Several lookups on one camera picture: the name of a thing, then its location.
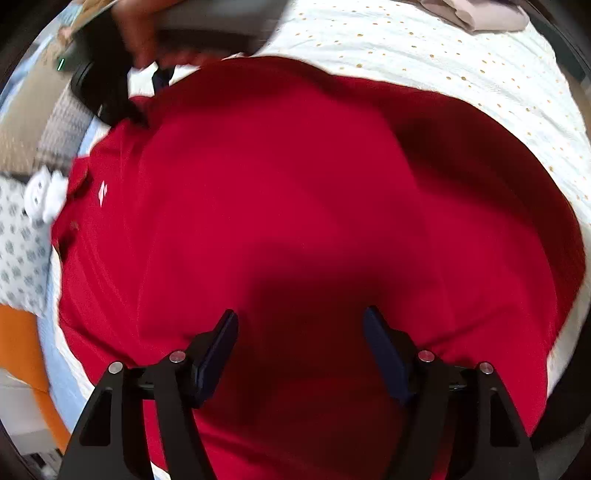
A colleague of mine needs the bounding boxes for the white dotted lace blanket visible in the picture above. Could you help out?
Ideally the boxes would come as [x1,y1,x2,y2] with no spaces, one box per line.
[46,0,591,388]

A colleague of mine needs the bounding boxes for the beige folded clothes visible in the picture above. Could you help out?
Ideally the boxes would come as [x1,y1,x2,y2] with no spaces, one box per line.
[420,0,532,33]

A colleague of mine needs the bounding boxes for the person's right hand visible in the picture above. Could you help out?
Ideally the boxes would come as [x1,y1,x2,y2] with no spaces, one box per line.
[113,0,162,68]

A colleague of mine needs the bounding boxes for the small white plush toy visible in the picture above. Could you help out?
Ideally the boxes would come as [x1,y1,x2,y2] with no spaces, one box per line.
[23,167,70,222]

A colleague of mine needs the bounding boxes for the beige patchwork pillow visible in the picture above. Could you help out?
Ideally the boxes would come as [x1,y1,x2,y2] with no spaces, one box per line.
[0,88,109,178]

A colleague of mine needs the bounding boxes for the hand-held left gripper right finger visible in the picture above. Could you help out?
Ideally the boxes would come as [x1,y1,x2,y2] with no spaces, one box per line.
[362,305,540,480]

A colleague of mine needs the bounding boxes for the white flower-patterned pillow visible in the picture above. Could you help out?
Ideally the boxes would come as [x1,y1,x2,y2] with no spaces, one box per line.
[0,178,51,319]

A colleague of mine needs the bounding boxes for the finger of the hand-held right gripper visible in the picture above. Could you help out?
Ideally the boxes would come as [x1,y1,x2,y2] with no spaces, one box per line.
[151,65,178,95]
[117,99,151,130]

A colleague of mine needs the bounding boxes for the red knit polo sweater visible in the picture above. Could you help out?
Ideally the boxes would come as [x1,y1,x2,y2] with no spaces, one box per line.
[51,55,587,480]

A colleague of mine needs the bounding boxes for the orange bed frame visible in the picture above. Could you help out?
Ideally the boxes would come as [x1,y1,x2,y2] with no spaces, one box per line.
[0,302,70,455]

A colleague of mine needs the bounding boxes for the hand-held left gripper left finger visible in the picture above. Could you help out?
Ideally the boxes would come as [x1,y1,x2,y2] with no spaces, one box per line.
[58,309,239,480]

